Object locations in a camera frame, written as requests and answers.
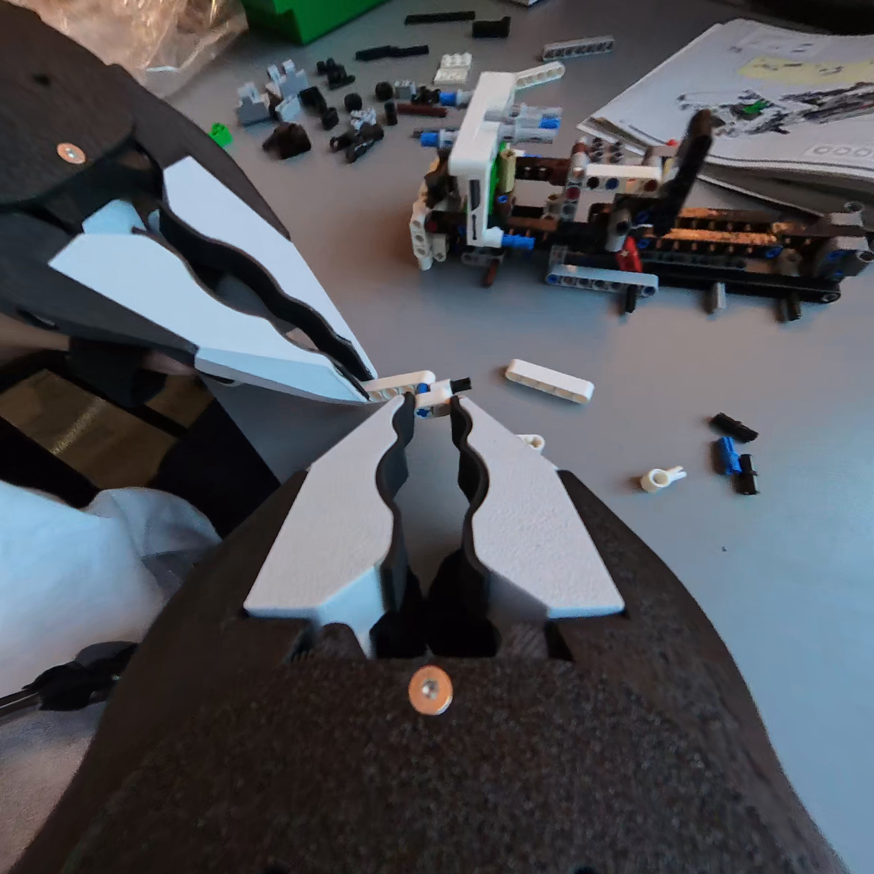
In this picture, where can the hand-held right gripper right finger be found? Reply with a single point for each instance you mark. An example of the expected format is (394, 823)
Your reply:
(546, 532)

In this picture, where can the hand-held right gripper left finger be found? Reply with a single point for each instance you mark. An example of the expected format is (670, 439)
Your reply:
(321, 532)

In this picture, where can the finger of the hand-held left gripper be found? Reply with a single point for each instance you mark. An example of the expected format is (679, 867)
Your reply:
(171, 293)
(225, 211)

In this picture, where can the white lego beam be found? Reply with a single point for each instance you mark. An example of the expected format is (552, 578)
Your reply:
(550, 380)

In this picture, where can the small white lego pin assembly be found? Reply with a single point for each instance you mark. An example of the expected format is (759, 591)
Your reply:
(403, 382)

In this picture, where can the small green lego piece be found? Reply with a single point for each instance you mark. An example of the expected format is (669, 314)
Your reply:
(220, 135)

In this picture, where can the small white lego connector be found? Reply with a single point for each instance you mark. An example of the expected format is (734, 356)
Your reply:
(659, 479)

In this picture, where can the pile of grey black lego pieces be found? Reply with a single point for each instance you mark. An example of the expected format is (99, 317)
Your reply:
(341, 102)

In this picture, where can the blue lego pin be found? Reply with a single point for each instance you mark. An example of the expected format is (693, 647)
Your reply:
(728, 456)

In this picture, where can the black lego pin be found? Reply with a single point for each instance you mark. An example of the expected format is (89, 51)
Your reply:
(748, 474)
(734, 427)

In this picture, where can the black lego beam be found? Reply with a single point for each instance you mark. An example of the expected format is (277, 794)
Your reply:
(440, 18)
(391, 52)

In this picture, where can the partly built lego model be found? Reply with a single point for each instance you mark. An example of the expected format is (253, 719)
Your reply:
(478, 136)

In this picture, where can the white lego plate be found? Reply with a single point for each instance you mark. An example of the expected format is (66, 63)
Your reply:
(454, 69)

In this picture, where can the black angled lego piece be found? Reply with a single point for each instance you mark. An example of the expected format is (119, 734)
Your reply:
(490, 28)

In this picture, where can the grey lego beam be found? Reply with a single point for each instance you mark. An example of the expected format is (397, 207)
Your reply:
(578, 48)

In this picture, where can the lego instruction booklet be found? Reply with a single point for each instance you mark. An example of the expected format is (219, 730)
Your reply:
(785, 82)

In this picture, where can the clear plastic bag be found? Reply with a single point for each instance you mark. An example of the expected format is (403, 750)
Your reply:
(136, 27)

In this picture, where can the green box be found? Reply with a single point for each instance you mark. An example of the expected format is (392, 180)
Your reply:
(307, 17)

